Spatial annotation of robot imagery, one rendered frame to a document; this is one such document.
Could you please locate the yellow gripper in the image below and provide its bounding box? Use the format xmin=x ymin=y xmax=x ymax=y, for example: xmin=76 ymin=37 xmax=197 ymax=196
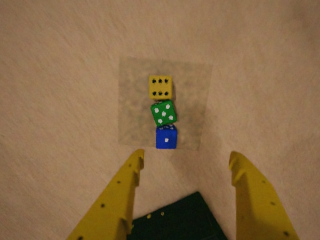
xmin=66 ymin=149 xmax=300 ymax=240

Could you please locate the blue die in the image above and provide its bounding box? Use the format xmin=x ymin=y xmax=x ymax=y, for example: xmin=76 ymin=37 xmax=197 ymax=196
xmin=156 ymin=125 xmax=177 ymax=150

